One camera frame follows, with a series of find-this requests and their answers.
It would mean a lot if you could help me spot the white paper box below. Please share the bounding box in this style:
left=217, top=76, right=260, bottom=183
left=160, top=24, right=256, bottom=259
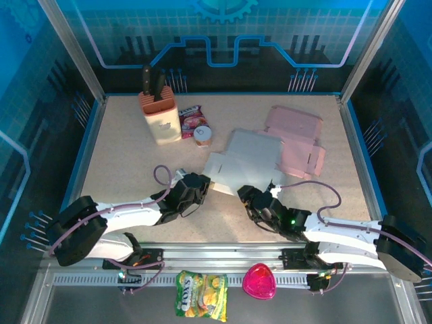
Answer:
left=201, top=127, right=288, bottom=197

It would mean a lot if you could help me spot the pink paper box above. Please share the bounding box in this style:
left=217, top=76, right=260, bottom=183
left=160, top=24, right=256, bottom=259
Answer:
left=253, top=105, right=327, bottom=180

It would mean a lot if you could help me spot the small tin can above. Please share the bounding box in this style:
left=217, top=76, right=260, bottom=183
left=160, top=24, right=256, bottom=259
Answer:
left=193, top=126, right=213, bottom=149

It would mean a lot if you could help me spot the red candy bag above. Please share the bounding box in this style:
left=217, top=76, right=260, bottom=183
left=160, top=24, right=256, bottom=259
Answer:
left=178, top=105, right=212, bottom=140

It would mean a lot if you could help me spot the pink triangular plastic container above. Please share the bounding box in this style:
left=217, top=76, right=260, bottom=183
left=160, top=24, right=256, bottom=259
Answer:
left=242, top=263, right=277, bottom=301

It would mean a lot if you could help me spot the beige knife block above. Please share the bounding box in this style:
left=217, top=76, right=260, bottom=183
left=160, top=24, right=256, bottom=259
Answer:
left=138, top=85, right=181, bottom=146

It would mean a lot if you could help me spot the black controller board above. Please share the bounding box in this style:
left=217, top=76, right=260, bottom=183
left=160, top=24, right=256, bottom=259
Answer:
left=117, top=269, right=143, bottom=293
left=306, top=271, right=330, bottom=293

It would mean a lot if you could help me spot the yellow green candy bag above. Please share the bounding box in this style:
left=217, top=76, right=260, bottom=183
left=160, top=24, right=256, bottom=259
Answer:
left=174, top=269, right=229, bottom=322

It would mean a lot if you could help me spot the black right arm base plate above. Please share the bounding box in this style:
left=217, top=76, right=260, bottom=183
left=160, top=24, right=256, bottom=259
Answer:
left=281, top=248, right=344, bottom=271

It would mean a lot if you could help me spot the aluminium front rail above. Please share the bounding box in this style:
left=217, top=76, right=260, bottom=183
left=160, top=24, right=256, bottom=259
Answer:
left=42, top=241, right=406, bottom=268

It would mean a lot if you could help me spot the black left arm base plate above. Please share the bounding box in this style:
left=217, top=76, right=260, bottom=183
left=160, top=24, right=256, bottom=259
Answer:
left=102, top=248, right=165, bottom=271

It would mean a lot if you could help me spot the short black knife handle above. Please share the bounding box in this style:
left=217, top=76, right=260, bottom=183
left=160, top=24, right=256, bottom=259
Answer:
left=153, top=71, right=167, bottom=102

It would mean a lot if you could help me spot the tall black knife handle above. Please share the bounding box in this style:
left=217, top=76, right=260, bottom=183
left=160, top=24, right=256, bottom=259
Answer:
left=141, top=64, right=152, bottom=97

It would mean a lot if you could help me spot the slotted aluminium cable duct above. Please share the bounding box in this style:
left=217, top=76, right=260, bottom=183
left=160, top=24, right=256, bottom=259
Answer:
left=52, top=273, right=313, bottom=289

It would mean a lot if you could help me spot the aluminium frame post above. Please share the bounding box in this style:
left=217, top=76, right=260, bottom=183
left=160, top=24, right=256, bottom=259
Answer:
left=36, top=0, right=108, bottom=104
left=340, top=0, right=406, bottom=104

